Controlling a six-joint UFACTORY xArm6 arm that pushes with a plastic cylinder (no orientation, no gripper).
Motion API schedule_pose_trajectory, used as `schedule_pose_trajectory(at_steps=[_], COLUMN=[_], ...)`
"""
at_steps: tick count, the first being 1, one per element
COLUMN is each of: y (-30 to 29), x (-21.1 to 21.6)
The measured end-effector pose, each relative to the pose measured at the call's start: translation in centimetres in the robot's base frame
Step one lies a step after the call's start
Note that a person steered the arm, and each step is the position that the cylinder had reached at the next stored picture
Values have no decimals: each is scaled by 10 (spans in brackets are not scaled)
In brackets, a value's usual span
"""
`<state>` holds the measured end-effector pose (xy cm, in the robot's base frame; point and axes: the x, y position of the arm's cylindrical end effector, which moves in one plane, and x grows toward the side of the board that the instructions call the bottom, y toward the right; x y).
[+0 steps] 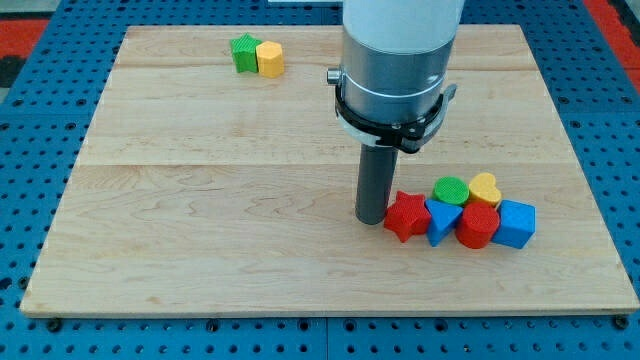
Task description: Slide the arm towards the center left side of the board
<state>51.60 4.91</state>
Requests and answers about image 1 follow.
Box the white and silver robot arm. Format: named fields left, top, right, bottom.
left=327, top=0, right=464, bottom=125

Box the wooden board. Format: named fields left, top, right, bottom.
left=20, top=25, right=639, bottom=318

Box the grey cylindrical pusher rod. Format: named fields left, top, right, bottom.
left=355, top=144, right=397, bottom=225

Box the red star block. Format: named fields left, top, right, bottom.
left=384, top=190, right=432, bottom=243

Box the blue triangle block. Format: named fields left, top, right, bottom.
left=426, top=199, right=463, bottom=247

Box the green cylinder block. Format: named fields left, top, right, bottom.
left=432, top=176, right=470, bottom=206

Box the yellow hexagon block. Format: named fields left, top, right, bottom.
left=256, top=41, right=285, bottom=78

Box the green star block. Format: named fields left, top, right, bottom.
left=230, top=33, right=262, bottom=73

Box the yellow heart block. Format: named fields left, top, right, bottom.
left=468, top=172, right=502, bottom=207

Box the red cylinder block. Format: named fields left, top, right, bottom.
left=455, top=202, right=500, bottom=249

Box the blue cube block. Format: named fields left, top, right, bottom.
left=492, top=200, right=536, bottom=249

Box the black clamp ring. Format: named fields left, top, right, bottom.
left=333, top=83, right=458, bottom=155

